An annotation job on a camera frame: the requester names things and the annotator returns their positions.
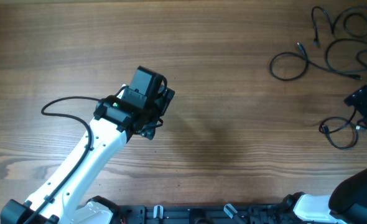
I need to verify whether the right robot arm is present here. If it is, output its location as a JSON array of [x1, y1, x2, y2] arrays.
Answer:
[[279, 85, 367, 223]]

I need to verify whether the left camera black cable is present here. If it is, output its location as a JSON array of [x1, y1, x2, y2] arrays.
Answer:
[[21, 96, 102, 224]]

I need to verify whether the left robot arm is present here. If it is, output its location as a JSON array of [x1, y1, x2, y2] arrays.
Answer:
[[0, 67, 175, 223]]

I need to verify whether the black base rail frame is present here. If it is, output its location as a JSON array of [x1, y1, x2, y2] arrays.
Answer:
[[74, 203, 337, 224]]

